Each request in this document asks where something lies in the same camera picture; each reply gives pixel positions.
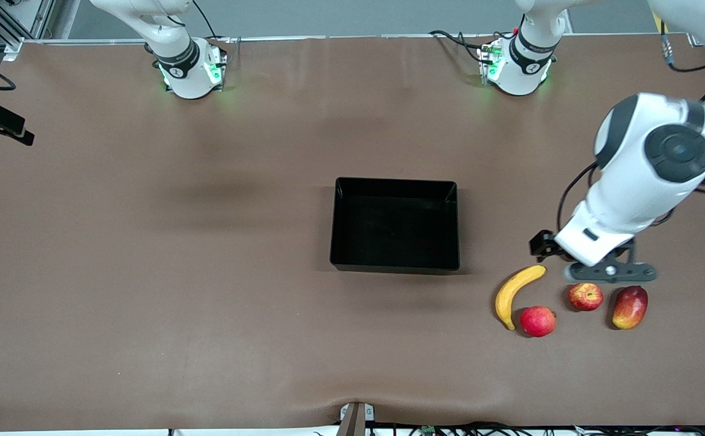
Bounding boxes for red yellow apple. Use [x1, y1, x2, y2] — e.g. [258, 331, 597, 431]
[568, 282, 604, 312]

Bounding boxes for yellow banana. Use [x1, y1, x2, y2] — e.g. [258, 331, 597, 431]
[495, 265, 547, 331]

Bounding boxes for black plastic box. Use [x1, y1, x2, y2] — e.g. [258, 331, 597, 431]
[330, 177, 461, 274]

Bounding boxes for round red apple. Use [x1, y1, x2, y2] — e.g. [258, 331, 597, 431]
[519, 305, 557, 337]

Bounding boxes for red yellow mango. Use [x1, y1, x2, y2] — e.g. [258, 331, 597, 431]
[612, 285, 649, 330]

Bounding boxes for brown table mat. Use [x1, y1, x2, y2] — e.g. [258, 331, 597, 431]
[0, 33, 705, 432]

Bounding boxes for metal table edge clamp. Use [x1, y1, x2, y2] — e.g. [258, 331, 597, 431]
[339, 401, 376, 436]

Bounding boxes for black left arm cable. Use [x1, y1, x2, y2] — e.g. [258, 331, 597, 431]
[557, 21, 705, 231]

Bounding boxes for aluminium frame structure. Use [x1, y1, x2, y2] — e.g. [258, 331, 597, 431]
[0, 0, 56, 46]

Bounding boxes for black right base cable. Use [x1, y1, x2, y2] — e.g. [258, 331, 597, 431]
[192, 0, 232, 43]

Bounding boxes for black left base cables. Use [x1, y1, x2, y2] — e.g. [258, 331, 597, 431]
[430, 30, 498, 64]

